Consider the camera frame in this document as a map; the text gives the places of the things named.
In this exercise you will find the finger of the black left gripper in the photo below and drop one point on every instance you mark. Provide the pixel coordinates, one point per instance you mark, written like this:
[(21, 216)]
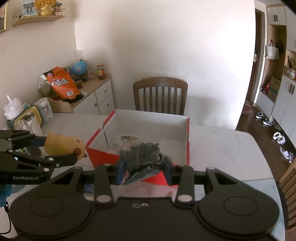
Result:
[(18, 138), (16, 161)]

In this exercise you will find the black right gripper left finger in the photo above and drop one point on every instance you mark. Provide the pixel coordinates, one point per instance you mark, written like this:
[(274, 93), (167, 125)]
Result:
[(106, 175)]

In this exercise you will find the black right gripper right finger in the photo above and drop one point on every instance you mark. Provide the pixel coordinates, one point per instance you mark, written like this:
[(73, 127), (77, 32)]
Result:
[(183, 177)]

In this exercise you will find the yellow plush toy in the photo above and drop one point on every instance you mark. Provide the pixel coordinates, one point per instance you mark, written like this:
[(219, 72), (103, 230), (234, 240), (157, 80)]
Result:
[(57, 144)]

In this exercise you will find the black plastic bag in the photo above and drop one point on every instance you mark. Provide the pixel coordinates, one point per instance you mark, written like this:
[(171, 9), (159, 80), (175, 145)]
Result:
[(143, 161)]

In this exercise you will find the white plastic bag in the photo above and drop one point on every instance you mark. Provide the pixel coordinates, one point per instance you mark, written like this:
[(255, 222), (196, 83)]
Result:
[(13, 108)]

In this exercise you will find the red cardboard box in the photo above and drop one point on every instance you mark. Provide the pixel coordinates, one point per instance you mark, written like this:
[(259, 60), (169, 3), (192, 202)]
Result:
[(126, 128)]

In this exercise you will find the orange snack bag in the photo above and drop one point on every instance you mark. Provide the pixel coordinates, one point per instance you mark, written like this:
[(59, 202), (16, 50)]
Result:
[(62, 83)]

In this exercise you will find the brown wooden chair far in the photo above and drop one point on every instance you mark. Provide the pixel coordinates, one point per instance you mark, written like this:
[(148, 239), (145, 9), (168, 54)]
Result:
[(160, 95)]

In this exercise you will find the brown wooden chair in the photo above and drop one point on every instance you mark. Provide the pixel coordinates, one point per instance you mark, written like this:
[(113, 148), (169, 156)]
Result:
[(287, 188), (160, 95)]

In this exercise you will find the white side cabinet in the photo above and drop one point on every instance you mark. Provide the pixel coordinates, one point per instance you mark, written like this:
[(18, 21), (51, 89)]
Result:
[(97, 97)]

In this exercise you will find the blue globe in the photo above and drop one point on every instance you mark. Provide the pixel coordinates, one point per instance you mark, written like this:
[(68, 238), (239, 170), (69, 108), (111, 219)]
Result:
[(79, 69)]

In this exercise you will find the brown wooden chair right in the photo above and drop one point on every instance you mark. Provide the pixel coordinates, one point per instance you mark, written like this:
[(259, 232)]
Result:
[(287, 188)]

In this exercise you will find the red lid sauce jar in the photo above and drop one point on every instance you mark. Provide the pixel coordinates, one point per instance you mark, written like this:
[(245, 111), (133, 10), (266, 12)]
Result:
[(100, 71)]

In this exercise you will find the hanging tote bag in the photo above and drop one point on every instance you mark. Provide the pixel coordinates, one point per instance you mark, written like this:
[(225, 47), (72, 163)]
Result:
[(272, 52)]

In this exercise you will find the wooden wall shelf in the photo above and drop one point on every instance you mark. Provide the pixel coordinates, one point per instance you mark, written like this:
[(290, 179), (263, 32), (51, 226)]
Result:
[(25, 16)]

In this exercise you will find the white wall cabinet unit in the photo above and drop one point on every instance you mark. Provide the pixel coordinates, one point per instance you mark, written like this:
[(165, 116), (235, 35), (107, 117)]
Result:
[(276, 97)]

